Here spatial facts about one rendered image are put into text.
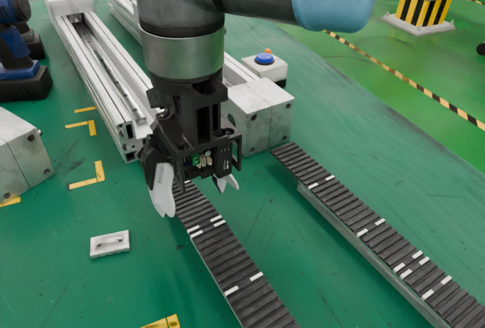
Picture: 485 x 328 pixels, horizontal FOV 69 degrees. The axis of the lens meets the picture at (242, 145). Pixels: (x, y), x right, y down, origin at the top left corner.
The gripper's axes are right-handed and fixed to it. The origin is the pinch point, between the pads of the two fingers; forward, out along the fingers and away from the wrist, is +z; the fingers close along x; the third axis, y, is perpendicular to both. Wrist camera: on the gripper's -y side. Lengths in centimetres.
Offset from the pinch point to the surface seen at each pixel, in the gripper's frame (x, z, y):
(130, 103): 0.1, 0.2, -27.0
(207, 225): 0.4, 2.5, 4.1
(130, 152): -3.5, 3.6, -17.3
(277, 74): 33.3, 1.5, -25.4
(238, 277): 0.1, 2.2, 12.9
